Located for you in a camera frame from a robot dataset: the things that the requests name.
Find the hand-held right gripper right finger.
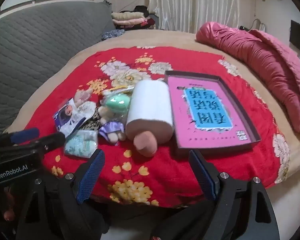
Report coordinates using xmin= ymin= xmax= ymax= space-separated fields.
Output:
xmin=155 ymin=149 xmax=280 ymax=240

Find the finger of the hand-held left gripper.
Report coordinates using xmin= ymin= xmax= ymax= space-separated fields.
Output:
xmin=0 ymin=127 xmax=40 ymax=147
xmin=14 ymin=132 xmax=66 ymax=153

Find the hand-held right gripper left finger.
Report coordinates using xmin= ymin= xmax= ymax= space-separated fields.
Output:
xmin=16 ymin=149 xmax=110 ymax=240

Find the purple cartoon mask packet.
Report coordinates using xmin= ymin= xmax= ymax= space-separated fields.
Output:
xmin=52 ymin=99 xmax=87 ymax=138

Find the soft floral tissue pack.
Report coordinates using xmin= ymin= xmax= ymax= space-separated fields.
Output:
xmin=64 ymin=129 xmax=98 ymax=158

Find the leopard print scrunchie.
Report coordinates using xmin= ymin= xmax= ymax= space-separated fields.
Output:
xmin=80 ymin=112 xmax=102 ymax=132

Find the bunny plush purple dress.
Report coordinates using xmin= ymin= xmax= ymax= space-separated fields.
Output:
xmin=97 ymin=105 xmax=127 ymax=143

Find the peach soft sponge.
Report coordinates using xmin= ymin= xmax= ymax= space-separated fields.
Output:
xmin=134 ymin=132 xmax=157 ymax=157

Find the mint green sponge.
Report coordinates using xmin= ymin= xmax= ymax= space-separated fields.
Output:
xmin=104 ymin=94 xmax=132 ymax=110

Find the dark brown cardboard box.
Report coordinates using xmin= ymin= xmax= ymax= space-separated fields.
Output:
xmin=164 ymin=70 xmax=262 ymax=157

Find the yellow cartoon mask packet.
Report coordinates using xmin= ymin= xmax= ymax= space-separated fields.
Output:
xmin=110 ymin=85 xmax=135 ymax=95

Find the white toilet paper roll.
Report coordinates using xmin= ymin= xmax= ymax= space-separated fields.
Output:
xmin=125 ymin=80 xmax=175 ymax=147

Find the person's left hand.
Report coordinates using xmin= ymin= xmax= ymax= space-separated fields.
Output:
xmin=0 ymin=187 xmax=18 ymax=223

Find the red floral blanket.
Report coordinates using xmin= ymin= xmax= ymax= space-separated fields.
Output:
xmin=22 ymin=46 xmax=290 ymax=209

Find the pink book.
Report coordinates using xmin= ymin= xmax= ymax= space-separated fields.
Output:
xmin=167 ymin=76 xmax=250 ymax=148

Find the grey quilted headboard cover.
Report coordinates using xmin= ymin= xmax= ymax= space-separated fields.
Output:
xmin=0 ymin=0 xmax=115 ymax=138

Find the dark floral cloth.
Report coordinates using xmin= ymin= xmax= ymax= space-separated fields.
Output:
xmin=102 ymin=29 xmax=125 ymax=40

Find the pink quilt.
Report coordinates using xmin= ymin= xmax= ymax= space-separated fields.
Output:
xmin=195 ymin=22 xmax=300 ymax=133

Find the stack of folded clothes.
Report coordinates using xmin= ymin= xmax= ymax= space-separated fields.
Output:
xmin=111 ymin=5 xmax=157 ymax=29

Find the white curtain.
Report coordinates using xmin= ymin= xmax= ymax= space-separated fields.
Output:
xmin=146 ymin=0 xmax=240 ymax=34

